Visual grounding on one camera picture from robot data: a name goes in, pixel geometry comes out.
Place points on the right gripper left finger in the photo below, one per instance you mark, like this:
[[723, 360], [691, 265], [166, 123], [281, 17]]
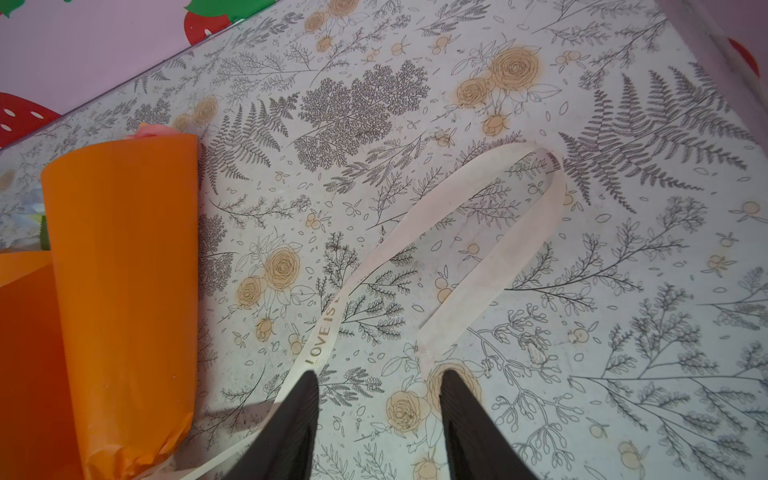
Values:
[[284, 448]]

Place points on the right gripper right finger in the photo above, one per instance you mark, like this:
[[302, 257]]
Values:
[[476, 449]]

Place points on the orange wrapping paper sheet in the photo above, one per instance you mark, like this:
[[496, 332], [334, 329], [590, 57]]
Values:
[[99, 333]]

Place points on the pink fake rose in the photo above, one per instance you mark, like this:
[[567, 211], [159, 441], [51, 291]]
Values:
[[146, 130]]

